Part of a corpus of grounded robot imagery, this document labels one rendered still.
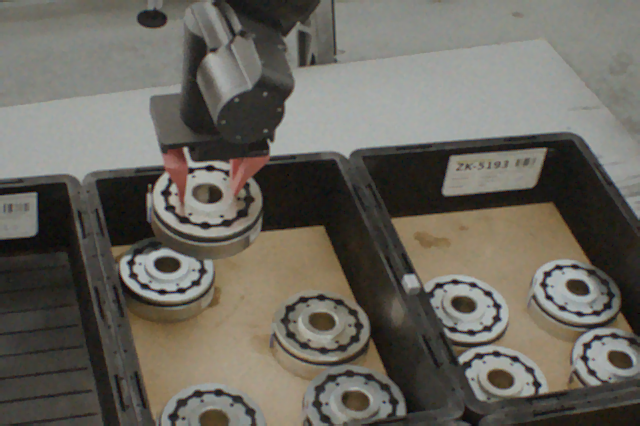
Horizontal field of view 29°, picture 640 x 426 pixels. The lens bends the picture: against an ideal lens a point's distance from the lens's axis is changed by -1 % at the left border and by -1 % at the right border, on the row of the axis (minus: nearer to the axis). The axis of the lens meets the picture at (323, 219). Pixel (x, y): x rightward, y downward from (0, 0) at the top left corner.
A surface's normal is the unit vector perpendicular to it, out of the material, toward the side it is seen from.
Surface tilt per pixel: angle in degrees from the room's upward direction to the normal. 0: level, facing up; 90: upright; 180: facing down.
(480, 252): 0
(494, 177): 90
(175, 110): 5
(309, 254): 0
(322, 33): 65
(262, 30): 31
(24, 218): 90
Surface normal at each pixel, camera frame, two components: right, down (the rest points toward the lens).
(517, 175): 0.28, 0.66
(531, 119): 0.12, -0.75
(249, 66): -0.73, -0.24
